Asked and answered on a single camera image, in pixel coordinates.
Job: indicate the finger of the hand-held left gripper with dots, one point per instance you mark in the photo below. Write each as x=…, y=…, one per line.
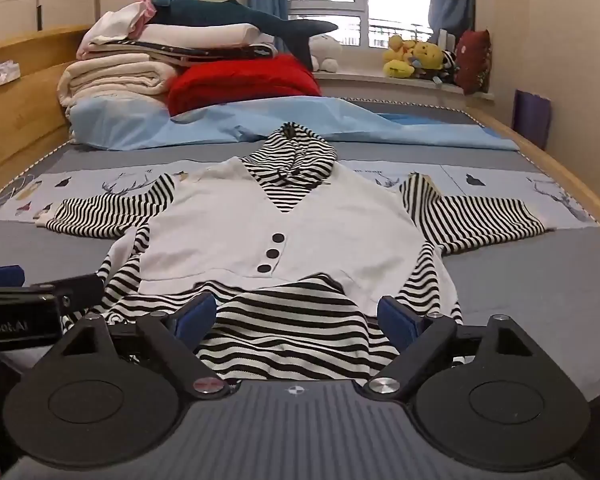
x=0, y=276
x=80, y=290

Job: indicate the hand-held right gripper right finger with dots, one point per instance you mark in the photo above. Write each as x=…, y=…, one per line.
x=400, y=322

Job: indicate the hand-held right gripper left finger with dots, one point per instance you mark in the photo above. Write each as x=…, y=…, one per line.
x=195, y=317

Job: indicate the striped white hooded top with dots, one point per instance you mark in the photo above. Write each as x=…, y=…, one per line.
x=300, y=220

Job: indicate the grey printed bed sheet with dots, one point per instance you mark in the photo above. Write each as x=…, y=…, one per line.
x=520, y=280

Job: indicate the light blue duvet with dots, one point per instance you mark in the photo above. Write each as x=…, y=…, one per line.
x=205, y=125

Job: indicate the tissue pack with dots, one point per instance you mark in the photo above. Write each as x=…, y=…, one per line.
x=4, y=74

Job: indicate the cream folded blanket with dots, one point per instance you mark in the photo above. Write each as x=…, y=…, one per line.
x=115, y=80

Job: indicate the red blanket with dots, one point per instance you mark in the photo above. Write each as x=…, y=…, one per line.
x=240, y=85

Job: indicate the purple box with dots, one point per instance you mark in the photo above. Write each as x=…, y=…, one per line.
x=530, y=117

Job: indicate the black and white plush toy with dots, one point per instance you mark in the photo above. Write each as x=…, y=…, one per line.
x=448, y=67

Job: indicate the yellow plush toy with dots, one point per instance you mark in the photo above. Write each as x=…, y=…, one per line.
x=397, y=60
x=427, y=55

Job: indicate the dark striped folded blanket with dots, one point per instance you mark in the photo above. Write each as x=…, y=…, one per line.
x=220, y=53

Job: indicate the pink and white cloth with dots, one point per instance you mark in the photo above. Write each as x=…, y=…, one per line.
x=115, y=22

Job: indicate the red cushion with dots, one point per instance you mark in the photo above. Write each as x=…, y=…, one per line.
x=472, y=62

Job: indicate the white folded quilt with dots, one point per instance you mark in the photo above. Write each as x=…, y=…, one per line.
x=195, y=35

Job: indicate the dark teal garment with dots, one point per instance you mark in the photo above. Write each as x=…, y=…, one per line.
x=215, y=12

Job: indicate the wooden bed frame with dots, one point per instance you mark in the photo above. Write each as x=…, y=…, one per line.
x=20, y=110

